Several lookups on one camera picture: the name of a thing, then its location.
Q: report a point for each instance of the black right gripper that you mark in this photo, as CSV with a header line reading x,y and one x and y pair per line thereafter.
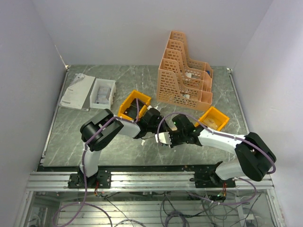
x,y
173,144

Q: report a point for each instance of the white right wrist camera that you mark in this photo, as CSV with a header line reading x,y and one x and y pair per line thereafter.
x,y
163,138

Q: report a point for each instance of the yellow bin with black item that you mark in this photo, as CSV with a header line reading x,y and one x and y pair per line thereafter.
x,y
135,106

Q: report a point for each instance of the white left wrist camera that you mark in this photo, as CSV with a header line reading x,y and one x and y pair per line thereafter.
x,y
158,108

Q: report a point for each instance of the aluminium frame rail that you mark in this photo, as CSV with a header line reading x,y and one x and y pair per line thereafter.
x,y
140,181

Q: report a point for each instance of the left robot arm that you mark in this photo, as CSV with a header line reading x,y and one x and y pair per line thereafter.
x,y
99,131

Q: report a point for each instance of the white plastic box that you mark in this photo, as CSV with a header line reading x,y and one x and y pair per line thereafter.
x,y
102,94

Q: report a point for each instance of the yellow bin with boxes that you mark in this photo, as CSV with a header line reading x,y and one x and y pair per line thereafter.
x,y
214,119

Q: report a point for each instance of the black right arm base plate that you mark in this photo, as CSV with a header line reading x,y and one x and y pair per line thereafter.
x,y
209,179

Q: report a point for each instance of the white paper booklet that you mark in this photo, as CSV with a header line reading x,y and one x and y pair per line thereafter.
x,y
76,96

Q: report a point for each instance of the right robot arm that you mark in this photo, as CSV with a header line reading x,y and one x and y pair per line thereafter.
x,y
253,158

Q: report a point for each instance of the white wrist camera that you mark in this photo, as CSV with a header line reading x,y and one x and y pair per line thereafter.
x,y
158,108
163,138

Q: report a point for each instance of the peach plastic file organizer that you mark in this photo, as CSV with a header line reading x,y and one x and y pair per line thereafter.
x,y
183,81

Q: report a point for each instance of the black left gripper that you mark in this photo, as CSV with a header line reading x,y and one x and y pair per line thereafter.
x,y
165,126

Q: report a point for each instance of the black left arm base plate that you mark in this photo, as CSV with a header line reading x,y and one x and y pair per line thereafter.
x,y
100,180

